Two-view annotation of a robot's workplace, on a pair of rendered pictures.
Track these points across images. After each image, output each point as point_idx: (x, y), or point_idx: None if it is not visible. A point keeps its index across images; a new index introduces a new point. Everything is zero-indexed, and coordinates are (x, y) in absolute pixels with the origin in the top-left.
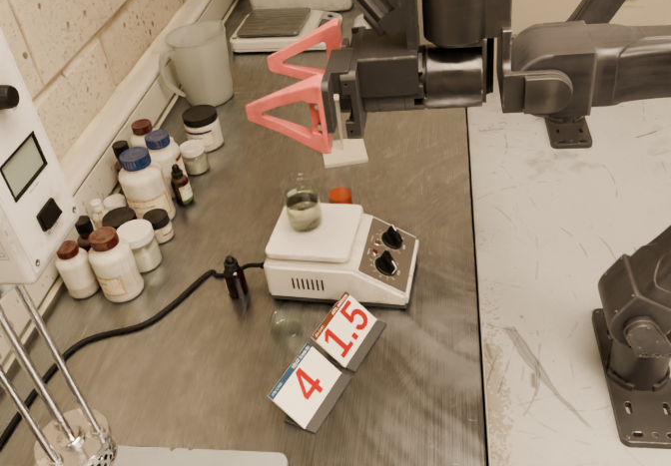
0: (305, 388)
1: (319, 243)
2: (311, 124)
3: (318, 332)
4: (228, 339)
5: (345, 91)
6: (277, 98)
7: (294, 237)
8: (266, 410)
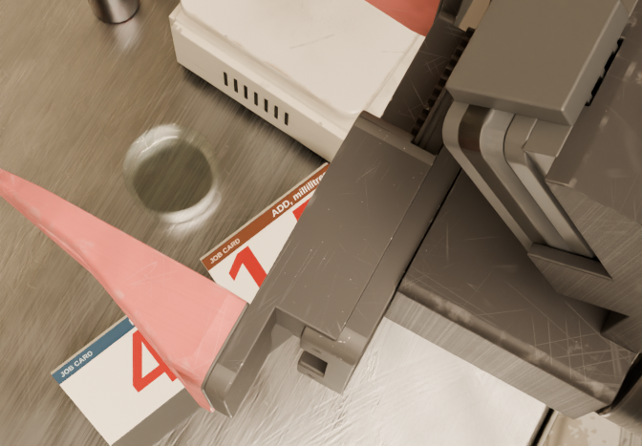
0: (141, 369)
1: (311, 37)
2: None
3: (220, 253)
4: (44, 132)
5: (314, 353)
6: (76, 250)
7: None
8: (54, 359)
